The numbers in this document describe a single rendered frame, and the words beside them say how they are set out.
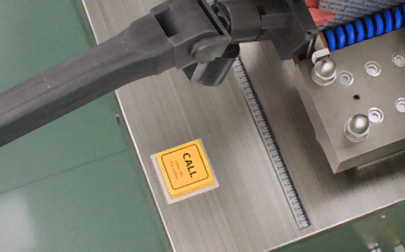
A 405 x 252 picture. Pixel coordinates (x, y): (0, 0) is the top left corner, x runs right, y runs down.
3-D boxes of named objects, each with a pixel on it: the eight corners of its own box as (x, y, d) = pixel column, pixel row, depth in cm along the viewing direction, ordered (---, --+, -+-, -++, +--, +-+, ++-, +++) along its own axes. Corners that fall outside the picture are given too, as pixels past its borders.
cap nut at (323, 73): (307, 67, 137) (310, 55, 133) (329, 59, 138) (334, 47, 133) (317, 89, 136) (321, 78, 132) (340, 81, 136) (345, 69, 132)
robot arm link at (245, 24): (231, 24, 120) (210, -7, 123) (210, 61, 125) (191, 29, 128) (273, 20, 124) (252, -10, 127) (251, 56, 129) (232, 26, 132)
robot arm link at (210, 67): (199, 46, 117) (167, -2, 121) (166, 106, 124) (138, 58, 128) (272, 36, 124) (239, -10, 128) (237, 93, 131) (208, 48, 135)
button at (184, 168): (155, 158, 145) (154, 153, 143) (198, 143, 146) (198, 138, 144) (171, 199, 143) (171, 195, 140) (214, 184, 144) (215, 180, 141)
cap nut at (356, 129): (339, 123, 134) (344, 112, 130) (362, 115, 135) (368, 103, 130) (349, 146, 133) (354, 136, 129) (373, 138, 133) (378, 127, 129)
